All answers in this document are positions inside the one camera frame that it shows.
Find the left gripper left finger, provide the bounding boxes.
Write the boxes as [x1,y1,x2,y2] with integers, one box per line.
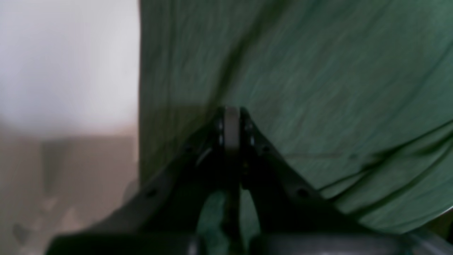
[46,107,233,255]

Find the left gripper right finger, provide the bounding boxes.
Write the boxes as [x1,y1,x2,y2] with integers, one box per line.
[239,108,413,255]

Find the dark green t-shirt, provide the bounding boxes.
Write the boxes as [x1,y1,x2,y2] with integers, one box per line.
[139,0,452,233]

